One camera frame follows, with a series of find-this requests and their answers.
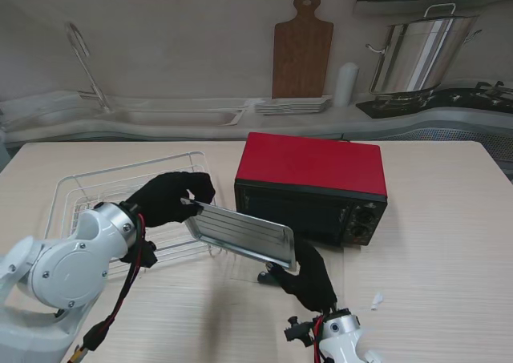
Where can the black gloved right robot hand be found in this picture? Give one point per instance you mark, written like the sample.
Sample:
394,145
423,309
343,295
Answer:
312,283

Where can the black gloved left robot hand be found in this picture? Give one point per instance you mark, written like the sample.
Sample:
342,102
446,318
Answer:
164,198

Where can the ribbed metal baking tray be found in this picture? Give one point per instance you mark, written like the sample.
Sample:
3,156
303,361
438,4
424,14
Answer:
240,231

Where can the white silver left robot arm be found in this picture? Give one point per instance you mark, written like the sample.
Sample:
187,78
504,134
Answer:
64,275

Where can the black oven knob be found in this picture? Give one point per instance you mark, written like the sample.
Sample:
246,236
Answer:
358,231
364,218

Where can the red black toaster oven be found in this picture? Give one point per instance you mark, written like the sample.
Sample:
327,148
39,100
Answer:
312,162

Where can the small white tag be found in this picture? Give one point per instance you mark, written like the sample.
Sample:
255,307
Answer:
377,300

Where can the steel kitchen sink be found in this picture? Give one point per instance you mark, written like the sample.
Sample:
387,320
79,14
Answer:
172,118

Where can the chrome kitchen faucet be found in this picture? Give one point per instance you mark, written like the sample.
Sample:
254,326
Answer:
90,74

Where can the stack of white plates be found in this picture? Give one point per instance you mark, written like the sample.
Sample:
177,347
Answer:
292,106

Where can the brown wooden cutting board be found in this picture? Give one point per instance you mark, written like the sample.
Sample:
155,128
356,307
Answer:
300,58

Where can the white paper towel roll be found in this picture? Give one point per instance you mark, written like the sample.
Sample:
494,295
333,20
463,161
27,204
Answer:
346,84

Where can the black gas stove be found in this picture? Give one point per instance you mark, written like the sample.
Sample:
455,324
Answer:
441,100

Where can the stainless steel stock pot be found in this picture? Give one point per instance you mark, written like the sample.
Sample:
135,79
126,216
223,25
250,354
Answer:
421,54

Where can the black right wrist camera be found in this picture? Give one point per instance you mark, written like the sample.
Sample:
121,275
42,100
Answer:
298,331

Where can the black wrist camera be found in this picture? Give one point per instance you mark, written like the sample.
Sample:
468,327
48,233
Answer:
298,331
146,256

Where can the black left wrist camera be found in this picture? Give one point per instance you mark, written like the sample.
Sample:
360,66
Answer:
146,256

